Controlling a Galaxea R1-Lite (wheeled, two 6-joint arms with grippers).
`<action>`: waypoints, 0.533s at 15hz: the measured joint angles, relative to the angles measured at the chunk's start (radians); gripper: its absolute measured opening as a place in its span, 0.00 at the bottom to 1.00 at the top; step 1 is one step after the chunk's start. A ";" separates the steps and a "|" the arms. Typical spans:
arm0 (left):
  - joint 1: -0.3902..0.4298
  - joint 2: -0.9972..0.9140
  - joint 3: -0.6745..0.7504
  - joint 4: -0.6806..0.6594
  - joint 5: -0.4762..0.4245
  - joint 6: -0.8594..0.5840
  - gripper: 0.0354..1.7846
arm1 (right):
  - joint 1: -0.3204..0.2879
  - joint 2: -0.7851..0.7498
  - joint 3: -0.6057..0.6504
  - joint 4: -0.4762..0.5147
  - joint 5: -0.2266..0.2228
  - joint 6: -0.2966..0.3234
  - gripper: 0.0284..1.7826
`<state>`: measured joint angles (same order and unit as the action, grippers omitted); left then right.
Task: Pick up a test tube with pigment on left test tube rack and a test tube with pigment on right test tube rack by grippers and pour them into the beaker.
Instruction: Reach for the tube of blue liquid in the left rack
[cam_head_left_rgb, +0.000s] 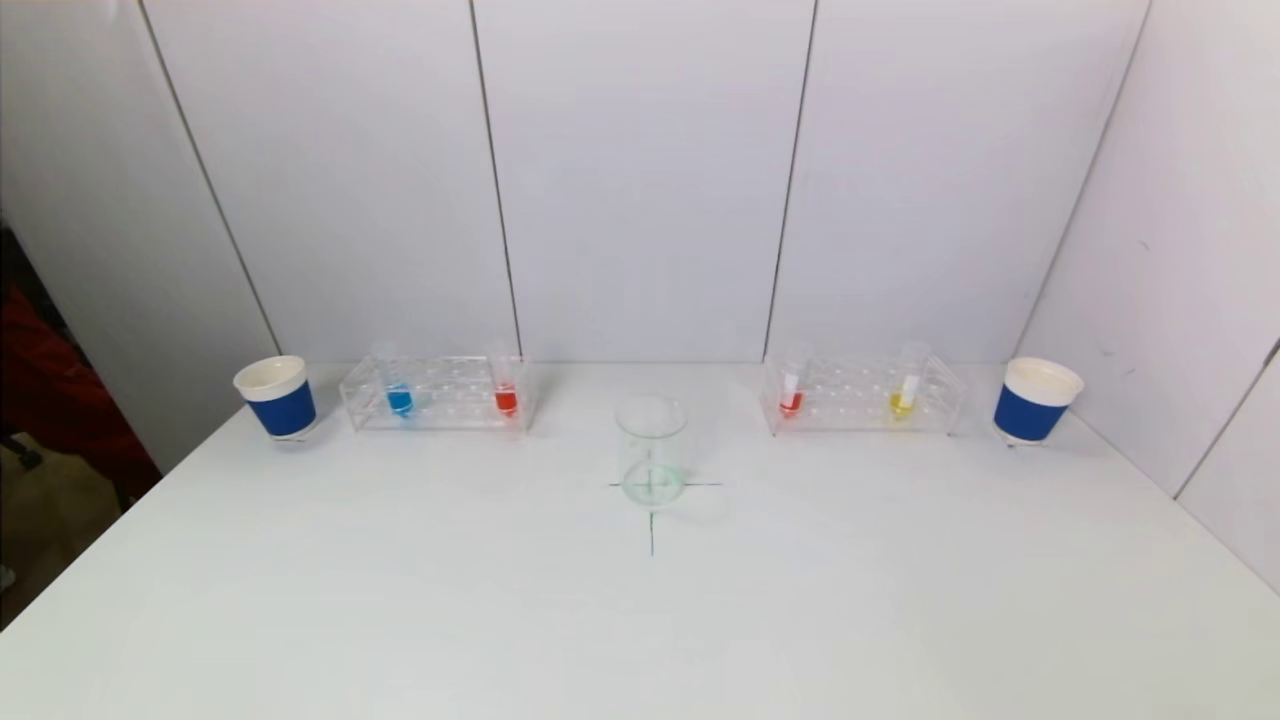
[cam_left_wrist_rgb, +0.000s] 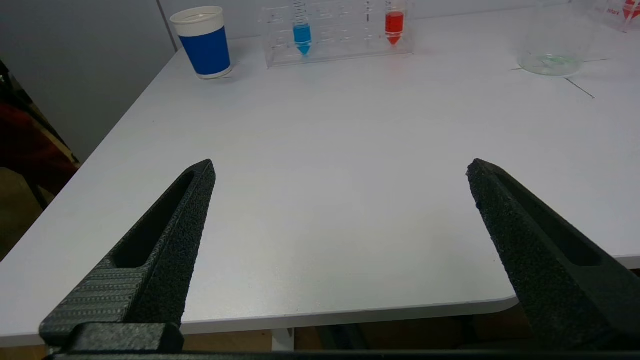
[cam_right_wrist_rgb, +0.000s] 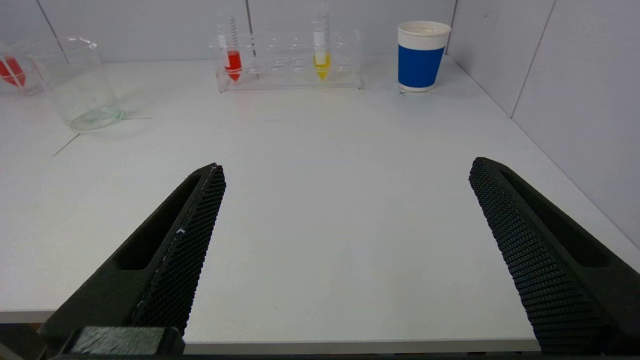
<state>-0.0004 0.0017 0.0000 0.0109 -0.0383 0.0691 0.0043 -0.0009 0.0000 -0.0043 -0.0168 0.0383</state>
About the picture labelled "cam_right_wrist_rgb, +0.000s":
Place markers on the test tube with yellow pigment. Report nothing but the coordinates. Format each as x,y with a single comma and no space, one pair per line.
321,60

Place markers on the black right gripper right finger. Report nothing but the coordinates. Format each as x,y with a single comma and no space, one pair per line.
540,250

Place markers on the blue and white paper cup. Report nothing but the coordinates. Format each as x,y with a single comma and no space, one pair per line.
419,65

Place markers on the clear acrylic test tube rack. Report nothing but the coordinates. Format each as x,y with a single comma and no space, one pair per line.
31,80
290,62

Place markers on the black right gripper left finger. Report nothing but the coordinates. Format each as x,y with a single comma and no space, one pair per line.
165,270

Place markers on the unlabelled test tube red pigment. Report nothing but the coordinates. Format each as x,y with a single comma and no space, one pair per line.
12,72

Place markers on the white-labelled test tube red pigment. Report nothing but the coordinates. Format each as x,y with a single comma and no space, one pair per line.
233,62

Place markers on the clear glass beaker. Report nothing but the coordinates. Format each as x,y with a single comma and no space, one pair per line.
80,85

